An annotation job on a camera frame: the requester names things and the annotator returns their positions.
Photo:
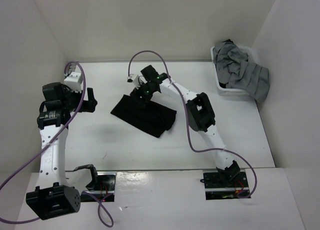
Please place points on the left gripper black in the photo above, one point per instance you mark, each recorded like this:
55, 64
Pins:
88, 106

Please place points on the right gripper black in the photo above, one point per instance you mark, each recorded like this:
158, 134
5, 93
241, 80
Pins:
137, 93

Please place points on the black skirt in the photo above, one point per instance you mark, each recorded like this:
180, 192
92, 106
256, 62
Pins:
153, 119

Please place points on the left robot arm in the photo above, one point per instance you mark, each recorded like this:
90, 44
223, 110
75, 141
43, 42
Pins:
53, 195

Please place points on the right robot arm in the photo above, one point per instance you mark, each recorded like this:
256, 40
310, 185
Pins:
200, 116

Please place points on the white plastic basket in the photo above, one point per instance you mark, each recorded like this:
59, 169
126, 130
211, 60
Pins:
252, 57

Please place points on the grey skirt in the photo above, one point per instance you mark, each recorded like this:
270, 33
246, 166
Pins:
234, 71

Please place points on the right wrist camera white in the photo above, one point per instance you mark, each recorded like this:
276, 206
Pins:
135, 80

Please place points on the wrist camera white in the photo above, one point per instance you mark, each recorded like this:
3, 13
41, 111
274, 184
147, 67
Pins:
74, 82
135, 80

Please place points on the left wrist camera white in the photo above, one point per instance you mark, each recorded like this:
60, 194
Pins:
74, 82

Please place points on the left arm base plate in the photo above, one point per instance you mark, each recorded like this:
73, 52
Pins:
104, 188

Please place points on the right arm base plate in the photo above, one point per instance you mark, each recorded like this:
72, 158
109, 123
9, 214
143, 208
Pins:
216, 189

